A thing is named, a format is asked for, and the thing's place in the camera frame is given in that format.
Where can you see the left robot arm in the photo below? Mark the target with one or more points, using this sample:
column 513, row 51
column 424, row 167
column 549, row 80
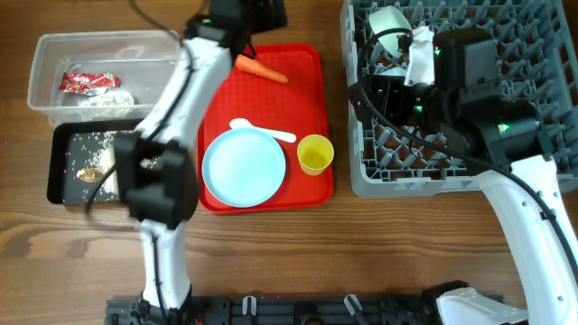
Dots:
column 155, row 174

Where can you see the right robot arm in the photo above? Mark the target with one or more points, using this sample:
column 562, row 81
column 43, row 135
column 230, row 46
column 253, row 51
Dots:
column 510, row 155

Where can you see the white rice leftovers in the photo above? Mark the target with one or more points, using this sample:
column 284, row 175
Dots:
column 93, row 150

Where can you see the red serving tray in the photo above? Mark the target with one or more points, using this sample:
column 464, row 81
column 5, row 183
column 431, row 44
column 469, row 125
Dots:
column 297, row 107

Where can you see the yellow plastic cup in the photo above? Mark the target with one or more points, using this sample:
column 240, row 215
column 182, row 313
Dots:
column 315, row 154

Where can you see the grey dishwasher rack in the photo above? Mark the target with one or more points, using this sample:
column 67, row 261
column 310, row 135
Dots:
column 536, row 61

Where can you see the red snack wrapper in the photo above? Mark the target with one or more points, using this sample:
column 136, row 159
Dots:
column 88, row 84

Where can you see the white tissue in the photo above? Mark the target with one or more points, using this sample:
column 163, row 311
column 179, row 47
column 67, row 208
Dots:
column 116, row 98

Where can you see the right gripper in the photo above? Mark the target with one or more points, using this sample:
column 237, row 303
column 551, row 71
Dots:
column 377, row 93

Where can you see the white plastic spoon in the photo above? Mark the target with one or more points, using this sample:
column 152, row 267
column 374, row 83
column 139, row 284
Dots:
column 244, row 124

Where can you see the clear plastic storage bin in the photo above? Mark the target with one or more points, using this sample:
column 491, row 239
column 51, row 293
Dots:
column 143, row 60

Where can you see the black plastic tray bin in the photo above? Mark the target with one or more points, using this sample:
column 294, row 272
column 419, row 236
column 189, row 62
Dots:
column 61, row 136

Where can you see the light blue bowl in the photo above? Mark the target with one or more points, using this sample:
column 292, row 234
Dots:
column 394, row 72

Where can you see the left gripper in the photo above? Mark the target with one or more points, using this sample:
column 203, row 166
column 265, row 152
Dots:
column 267, row 10

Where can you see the green bowl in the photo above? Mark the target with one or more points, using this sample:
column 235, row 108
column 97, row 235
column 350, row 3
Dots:
column 385, row 19

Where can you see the orange carrot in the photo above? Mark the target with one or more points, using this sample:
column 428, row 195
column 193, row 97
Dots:
column 254, row 67

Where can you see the light blue plate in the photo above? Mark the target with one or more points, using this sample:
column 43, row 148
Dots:
column 243, row 167

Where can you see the walnut shell scraps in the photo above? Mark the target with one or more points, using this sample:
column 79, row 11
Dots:
column 89, row 175

